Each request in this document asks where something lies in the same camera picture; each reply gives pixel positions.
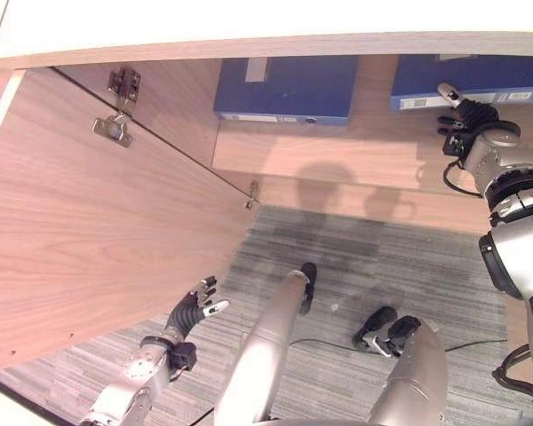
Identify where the blue folder with finger hole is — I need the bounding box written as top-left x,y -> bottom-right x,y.
212,55 -> 359,128

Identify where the wooden office cabinet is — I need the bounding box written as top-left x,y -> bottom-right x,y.
0,30 -> 533,236

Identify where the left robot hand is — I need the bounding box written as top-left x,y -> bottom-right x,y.
163,275 -> 230,343

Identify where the large metal door hinge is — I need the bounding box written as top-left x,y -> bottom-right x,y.
91,67 -> 142,149

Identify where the small metal door hinge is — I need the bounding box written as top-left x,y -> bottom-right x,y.
243,179 -> 261,210

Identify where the blue folder with barcode label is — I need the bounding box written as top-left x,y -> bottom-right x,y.
389,53 -> 533,114

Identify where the silver left robot leg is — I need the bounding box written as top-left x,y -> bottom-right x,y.
213,262 -> 318,425

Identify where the silver robot leg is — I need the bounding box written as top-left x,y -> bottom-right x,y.
352,306 -> 449,426
213,262 -> 318,425

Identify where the wooden cabinet door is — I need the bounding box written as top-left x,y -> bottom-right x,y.
0,67 -> 261,376

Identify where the silver right robot leg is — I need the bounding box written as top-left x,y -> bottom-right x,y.
352,306 -> 449,426

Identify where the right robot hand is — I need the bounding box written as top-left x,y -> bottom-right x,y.
435,82 -> 502,135

